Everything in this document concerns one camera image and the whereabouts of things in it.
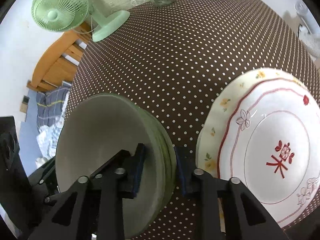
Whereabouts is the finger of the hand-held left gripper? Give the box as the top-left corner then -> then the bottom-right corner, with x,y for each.
27,156 -> 62,205
89,149 -> 131,180

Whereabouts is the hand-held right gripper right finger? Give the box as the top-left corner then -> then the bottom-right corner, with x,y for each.
174,146 -> 288,240

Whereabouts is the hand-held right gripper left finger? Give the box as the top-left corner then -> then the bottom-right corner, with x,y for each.
27,144 -> 145,240

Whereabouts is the large ceramic bowl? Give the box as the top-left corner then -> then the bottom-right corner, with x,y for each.
55,93 -> 163,239

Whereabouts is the yellow flower plate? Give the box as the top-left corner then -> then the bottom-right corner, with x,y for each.
196,67 -> 320,230

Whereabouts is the white plate with red pattern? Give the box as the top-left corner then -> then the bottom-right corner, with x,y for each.
217,78 -> 320,227

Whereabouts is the plaid bedding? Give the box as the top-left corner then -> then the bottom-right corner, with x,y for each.
35,81 -> 73,169

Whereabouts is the brown polka-dot tablecloth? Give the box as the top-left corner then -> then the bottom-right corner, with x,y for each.
64,0 -> 320,240

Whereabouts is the green desk fan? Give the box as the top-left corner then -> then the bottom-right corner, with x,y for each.
31,0 -> 130,42

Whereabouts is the white fan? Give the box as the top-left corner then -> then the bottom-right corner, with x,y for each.
285,1 -> 320,58

